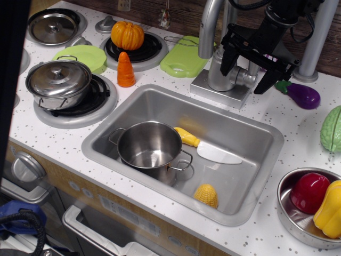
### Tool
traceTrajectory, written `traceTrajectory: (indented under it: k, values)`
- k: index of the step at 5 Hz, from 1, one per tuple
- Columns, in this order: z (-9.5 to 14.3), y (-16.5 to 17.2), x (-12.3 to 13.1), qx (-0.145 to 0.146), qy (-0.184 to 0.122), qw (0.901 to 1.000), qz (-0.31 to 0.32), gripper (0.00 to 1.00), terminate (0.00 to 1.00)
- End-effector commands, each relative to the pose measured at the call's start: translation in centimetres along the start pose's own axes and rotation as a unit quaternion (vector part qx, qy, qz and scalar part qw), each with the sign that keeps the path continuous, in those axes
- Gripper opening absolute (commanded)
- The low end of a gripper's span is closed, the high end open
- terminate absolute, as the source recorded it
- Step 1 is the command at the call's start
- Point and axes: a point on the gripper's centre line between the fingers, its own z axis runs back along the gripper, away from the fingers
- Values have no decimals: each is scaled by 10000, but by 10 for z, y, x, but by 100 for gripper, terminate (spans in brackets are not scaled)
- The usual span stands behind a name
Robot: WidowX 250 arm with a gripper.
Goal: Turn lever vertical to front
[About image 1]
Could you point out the red toy pepper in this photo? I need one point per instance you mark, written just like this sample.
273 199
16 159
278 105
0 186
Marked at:
309 191

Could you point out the orange toy pumpkin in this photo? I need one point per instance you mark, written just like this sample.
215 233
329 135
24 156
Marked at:
127 35

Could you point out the grey stove knob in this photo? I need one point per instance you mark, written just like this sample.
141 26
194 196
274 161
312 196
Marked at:
105 26

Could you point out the front stove burner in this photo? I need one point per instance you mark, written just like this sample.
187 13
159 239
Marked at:
99 102

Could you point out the steel pan lid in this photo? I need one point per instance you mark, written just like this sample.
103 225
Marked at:
53 27

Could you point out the green toy cabbage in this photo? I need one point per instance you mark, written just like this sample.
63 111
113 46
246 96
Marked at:
330 131

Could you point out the steel pot with lid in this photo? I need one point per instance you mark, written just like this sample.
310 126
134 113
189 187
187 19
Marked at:
59 84

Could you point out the wire whisk utensil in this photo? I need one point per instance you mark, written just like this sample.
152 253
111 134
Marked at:
181 41

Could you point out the grey oven knob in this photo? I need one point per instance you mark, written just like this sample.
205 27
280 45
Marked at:
27 172

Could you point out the grey toy sink basin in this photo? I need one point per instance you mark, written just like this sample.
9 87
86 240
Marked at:
238 186

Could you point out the hanging clear spoon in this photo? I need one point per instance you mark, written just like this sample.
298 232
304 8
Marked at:
165 17

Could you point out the steel bowl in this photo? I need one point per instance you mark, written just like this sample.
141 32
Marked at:
298 223

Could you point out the purple toy eggplant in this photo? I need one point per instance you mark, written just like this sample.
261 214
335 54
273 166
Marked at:
304 96

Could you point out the back stove burner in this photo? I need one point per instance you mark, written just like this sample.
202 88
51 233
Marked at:
148 56

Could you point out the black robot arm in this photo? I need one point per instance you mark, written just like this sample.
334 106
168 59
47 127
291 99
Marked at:
286 13

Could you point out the green plastic plate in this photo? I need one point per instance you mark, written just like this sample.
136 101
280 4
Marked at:
92 56

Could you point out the steel pot in sink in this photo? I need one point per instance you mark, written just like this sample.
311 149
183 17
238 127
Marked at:
150 147

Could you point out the green toy cutting board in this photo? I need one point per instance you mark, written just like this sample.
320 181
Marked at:
182 61

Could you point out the silver faucet lever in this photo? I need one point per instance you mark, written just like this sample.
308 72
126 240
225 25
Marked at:
244 77

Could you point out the yellow toy corn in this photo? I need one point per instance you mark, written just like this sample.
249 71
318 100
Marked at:
207 194

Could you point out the stove burner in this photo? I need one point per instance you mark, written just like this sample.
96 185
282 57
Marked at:
99 102
148 56

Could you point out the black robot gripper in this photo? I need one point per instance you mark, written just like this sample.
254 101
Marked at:
262 46

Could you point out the yellow toy pepper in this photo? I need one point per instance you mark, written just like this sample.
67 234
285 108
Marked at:
327 218

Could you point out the orange toy carrot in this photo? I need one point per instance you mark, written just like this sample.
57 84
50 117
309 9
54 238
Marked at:
125 72

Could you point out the grey oven door handle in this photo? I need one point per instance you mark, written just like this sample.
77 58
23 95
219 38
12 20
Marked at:
97 244

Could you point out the silver toy faucet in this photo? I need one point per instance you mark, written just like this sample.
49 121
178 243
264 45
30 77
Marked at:
211 84

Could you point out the grey support pole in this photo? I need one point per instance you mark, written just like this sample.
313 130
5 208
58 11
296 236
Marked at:
307 72

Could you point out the yellow handled toy knife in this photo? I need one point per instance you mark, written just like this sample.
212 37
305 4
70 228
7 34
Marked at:
207 150

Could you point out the blue clamp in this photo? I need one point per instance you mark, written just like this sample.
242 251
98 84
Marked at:
19 217

